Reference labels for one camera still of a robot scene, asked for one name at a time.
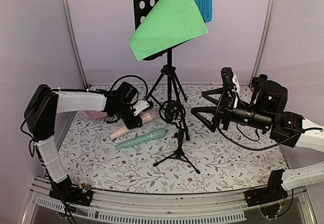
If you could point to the right metal frame post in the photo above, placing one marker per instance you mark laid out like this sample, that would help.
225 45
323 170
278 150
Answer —
263 40

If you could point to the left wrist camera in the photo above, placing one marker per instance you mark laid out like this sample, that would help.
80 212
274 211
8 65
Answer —
140 106

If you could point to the left metal frame post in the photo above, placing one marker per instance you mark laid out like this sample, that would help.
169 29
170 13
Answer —
71 33

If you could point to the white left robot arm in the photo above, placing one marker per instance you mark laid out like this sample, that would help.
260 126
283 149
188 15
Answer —
47 102

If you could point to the front metal rail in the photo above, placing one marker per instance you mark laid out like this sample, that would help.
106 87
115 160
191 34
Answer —
118 207

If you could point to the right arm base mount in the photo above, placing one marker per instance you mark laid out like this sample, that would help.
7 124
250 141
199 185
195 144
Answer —
272 192

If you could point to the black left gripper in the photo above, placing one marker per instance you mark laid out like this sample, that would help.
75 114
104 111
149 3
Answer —
133 123

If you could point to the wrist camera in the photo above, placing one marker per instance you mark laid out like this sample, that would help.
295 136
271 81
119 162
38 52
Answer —
140 106
230 81

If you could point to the black tripod music stand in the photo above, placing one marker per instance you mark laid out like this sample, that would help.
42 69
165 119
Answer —
141 10

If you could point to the beige toy microphone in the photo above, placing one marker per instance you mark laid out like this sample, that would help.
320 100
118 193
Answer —
146 117

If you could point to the black small tripod mic stand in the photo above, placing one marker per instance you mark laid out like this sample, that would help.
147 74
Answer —
173 112

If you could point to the floral patterned table mat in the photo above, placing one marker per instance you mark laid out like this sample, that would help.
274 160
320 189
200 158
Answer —
235 160

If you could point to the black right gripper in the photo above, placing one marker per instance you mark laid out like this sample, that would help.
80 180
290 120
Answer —
225 108

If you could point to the metal frame post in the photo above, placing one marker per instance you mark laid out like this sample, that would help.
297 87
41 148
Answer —
71 33
263 40

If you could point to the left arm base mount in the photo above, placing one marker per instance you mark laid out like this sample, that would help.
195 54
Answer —
66 192

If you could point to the green paper sheet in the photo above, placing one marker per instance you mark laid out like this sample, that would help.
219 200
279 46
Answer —
169 23

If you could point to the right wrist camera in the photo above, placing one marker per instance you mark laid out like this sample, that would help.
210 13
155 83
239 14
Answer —
230 81

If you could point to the pink round pad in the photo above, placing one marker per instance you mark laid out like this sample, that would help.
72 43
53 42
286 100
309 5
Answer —
96 114

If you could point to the mint green toy microphone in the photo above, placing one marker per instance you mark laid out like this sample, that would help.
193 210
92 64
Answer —
153 135

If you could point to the black round-base mic stand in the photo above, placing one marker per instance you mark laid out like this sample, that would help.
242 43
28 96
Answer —
256 84

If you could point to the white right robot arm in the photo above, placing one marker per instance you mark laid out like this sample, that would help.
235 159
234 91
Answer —
265 112

